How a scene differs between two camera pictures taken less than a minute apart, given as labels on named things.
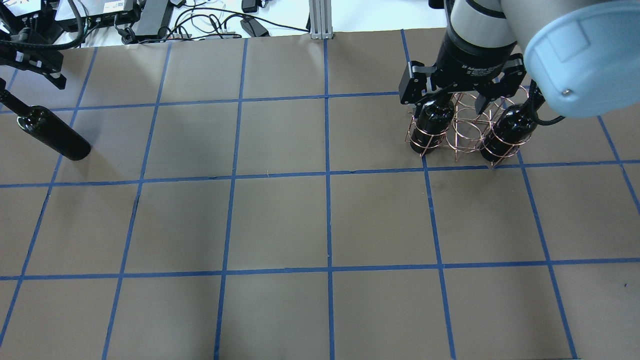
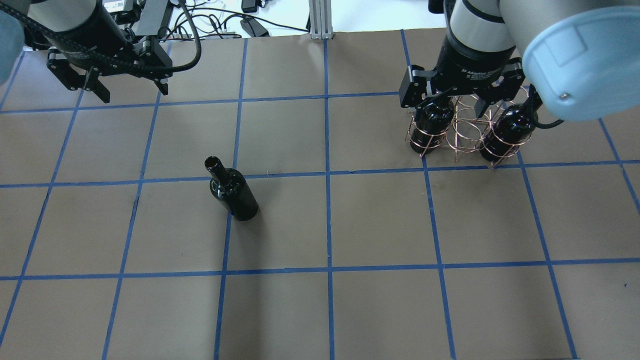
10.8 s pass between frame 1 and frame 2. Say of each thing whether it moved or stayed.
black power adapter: stayed
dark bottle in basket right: stayed
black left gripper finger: moved
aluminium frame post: stayed
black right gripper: stayed
